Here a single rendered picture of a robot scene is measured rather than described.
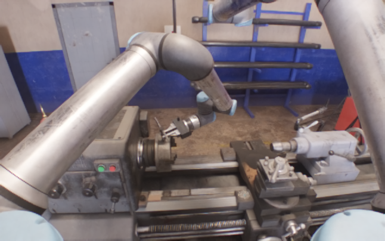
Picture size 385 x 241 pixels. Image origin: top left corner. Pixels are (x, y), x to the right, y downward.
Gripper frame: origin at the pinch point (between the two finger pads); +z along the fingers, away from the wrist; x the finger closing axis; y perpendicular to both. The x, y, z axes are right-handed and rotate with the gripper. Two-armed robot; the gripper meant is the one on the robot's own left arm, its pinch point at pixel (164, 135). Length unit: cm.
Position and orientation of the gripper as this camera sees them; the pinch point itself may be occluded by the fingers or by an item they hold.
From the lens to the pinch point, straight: 116.9
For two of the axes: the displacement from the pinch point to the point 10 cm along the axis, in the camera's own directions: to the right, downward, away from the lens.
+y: -0.1, -6.5, -7.6
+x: 4.8, 6.6, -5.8
